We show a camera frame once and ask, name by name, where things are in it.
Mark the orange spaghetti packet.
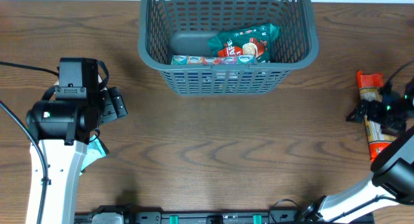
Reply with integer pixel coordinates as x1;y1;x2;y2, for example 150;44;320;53
356;71;396;162

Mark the grey plastic basket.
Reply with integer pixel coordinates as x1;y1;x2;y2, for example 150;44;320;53
138;0;319;96

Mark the green Nescafe coffee bag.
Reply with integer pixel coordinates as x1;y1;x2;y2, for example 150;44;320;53
208;23;281;62

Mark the blue Kleenex tissue multipack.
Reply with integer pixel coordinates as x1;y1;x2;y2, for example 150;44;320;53
171;55;257;65

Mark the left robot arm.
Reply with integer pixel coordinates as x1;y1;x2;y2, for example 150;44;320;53
25;85;127;223

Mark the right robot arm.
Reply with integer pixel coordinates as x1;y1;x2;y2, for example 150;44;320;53
300;91;413;223

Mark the teal white sachet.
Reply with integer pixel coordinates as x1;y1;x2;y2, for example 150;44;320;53
80;135;108;175

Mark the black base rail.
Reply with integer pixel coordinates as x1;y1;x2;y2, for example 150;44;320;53
74;205;375;224

